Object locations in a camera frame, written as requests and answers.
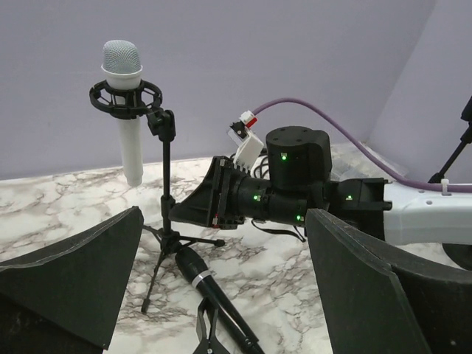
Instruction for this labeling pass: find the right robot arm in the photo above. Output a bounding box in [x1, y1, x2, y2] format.
[170, 126, 471, 245]

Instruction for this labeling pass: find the round-base stand with shockmount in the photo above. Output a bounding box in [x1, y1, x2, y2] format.
[442, 243, 472, 271]

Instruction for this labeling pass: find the white microphone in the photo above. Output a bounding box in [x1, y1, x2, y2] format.
[102, 39, 143, 187]

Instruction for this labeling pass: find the clear plastic organizer box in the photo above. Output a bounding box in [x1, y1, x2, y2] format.
[330, 143, 392, 181]

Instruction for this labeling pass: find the black tripod mic stand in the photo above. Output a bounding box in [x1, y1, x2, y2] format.
[88, 79, 226, 314]

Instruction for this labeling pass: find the round-base stand with clip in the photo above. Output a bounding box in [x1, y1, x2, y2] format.
[428, 97, 472, 184]

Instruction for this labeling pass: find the black microphone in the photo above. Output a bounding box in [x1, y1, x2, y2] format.
[175, 248, 263, 353]

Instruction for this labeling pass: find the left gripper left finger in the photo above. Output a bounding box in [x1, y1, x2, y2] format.
[1, 206, 144, 350]

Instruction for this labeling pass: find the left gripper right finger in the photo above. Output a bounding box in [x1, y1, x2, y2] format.
[305, 209, 471, 353]

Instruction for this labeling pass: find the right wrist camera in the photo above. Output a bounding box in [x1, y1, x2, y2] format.
[228, 111, 264, 173]

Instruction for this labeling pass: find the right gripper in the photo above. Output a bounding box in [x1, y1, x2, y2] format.
[169, 156, 246, 229]

